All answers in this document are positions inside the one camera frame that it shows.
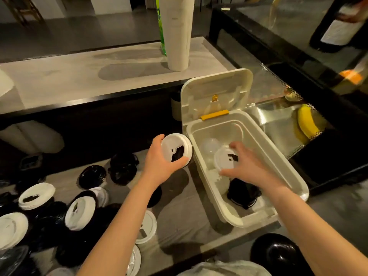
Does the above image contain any person's right hand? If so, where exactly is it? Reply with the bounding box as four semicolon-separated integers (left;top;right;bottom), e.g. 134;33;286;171
220;141;288;196

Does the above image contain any person's left hand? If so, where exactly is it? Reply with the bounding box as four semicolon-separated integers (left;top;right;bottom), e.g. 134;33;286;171
141;134;190;187

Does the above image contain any black cup lid with plug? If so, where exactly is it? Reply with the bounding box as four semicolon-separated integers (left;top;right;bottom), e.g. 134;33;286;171
227;177;262;210

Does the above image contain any stack of clear lids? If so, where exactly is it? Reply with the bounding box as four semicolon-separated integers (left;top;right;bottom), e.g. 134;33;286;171
200;138;222;158

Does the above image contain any white plastic storage bin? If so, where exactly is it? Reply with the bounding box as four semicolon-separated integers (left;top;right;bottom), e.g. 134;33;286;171
180;68;310;228

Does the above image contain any pile of cup lids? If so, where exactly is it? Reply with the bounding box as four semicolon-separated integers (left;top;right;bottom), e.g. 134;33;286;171
0;152;163;276

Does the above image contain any person's right forearm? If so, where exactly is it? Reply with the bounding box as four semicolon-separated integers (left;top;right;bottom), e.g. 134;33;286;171
270;185;368;276

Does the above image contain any person's left forearm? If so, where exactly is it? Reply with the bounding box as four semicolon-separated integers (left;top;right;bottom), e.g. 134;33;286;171
76;181;161;276

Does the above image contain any person's white shirt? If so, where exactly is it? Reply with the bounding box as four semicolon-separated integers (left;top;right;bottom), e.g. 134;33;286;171
177;260;272;276

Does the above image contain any tall white paper cup stack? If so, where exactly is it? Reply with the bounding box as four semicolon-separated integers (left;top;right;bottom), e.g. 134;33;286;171
158;0;196;72

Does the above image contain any grey wooden table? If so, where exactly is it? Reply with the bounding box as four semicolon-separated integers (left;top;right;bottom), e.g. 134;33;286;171
0;149;281;276

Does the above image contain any yellow fruit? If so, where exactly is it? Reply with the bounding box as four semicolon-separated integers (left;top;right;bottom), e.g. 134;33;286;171
297;104;321;140

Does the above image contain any black round base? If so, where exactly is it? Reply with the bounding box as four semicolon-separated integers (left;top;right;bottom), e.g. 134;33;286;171
250;233;312;276

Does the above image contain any grey bar counter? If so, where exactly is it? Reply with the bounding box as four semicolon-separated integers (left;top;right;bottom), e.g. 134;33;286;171
0;36;236;115

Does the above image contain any small digital timer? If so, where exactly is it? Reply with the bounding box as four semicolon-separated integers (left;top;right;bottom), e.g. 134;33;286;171
20;153;44;171

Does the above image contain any green plastic bottle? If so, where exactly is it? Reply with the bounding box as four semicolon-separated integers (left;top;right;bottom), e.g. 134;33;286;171
155;0;167;56

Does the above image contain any dark wine bottle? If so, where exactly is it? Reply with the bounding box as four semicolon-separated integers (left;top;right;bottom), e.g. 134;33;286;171
309;0;368;54

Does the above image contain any white paper towel roll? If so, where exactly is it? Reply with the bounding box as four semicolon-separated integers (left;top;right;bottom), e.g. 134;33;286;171
0;69;15;98

